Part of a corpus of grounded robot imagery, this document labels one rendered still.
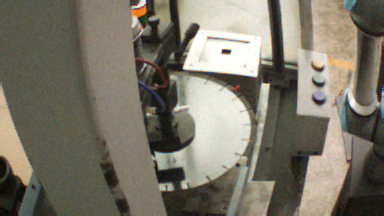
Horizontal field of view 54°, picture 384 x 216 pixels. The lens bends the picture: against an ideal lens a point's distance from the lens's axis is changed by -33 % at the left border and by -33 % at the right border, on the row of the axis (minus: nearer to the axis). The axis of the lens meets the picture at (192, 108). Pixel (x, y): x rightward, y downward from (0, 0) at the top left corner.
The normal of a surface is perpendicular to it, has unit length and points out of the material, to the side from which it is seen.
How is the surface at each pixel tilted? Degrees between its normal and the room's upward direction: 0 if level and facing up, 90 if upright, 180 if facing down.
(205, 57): 0
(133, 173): 90
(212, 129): 0
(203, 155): 0
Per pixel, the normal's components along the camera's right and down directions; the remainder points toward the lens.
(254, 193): -0.07, -0.73
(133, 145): 0.98, 0.09
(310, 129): -0.21, 0.68
